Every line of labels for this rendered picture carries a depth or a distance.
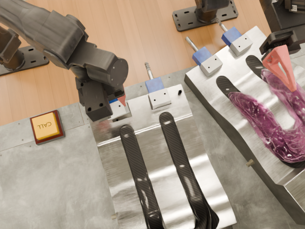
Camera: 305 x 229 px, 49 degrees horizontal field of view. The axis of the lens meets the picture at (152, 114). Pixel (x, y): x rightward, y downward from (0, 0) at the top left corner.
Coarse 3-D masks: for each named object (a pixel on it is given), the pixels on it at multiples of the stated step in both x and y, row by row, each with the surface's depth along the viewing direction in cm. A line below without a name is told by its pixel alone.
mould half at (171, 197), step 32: (96, 128) 86; (160, 128) 87; (192, 128) 87; (160, 160) 85; (192, 160) 85; (128, 192) 82; (160, 192) 81; (224, 192) 79; (128, 224) 77; (192, 224) 76; (224, 224) 76
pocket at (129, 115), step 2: (128, 106) 91; (128, 108) 91; (130, 110) 88; (130, 112) 90; (124, 114) 90; (126, 114) 90; (128, 114) 90; (130, 114) 90; (120, 116) 90; (122, 116) 90; (124, 116) 90; (126, 116) 90; (128, 116) 90; (130, 116) 90; (116, 118) 90; (118, 118) 90; (120, 118) 90; (122, 118) 90; (124, 118) 90; (112, 120) 87; (114, 120) 90; (116, 120) 90; (118, 120) 90
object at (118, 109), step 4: (112, 100) 83; (116, 100) 83; (112, 104) 82; (116, 104) 82; (120, 104) 82; (112, 108) 82; (116, 108) 82; (120, 108) 82; (124, 108) 82; (116, 112) 82; (120, 112) 82; (124, 112) 82; (128, 112) 85; (112, 116) 82; (116, 116) 82
